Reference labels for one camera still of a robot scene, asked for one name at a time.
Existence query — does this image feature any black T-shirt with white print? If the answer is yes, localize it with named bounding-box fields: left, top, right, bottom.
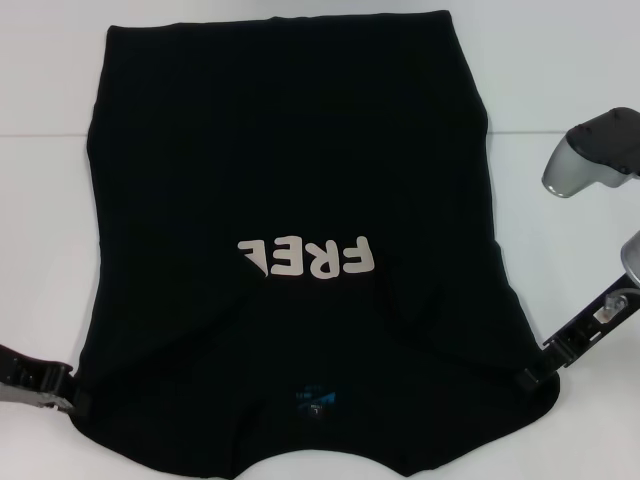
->
left=69, top=9, right=561, bottom=480

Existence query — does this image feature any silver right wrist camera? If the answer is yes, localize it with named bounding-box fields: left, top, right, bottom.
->
left=542, top=106, right=640, bottom=200

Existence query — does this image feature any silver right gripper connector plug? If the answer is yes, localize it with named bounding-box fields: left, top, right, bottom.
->
left=597, top=294, right=626, bottom=322

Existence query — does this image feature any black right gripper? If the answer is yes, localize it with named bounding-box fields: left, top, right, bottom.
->
left=519, top=279, right=640, bottom=391

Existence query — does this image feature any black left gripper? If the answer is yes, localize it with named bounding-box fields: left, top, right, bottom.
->
left=0, top=342, right=91, bottom=416

